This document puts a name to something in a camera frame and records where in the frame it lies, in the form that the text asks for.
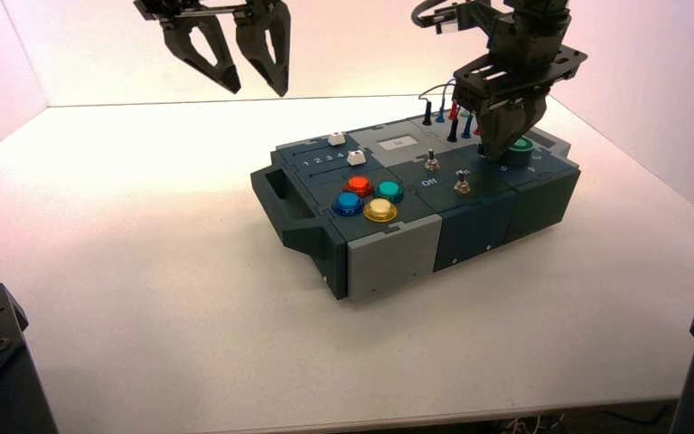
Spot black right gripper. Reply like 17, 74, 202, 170
451, 14, 589, 164

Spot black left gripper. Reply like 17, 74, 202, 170
133, 0, 293, 99

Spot dark green rotary knob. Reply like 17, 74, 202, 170
501, 136, 536, 168

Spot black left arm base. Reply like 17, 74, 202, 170
0, 282, 60, 434

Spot dark blue grey control box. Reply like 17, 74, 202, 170
250, 113, 582, 303

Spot small white display screen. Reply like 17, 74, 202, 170
380, 136, 421, 152

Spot teal round push button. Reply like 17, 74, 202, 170
375, 181, 405, 204

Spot yellow round push button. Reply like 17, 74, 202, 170
362, 198, 399, 224

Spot red round push button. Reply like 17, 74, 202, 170
344, 175, 376, 198

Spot blue round push button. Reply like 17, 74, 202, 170
331, 192, 365, 218

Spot black jumper wire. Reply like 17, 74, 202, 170
417, 82, 456, 104

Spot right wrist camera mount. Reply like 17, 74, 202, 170
435, 0, 505, 38

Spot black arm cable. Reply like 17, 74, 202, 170
411, 0, 445, 29

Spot white cables under table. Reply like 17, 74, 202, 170
498, 413, 565, 434

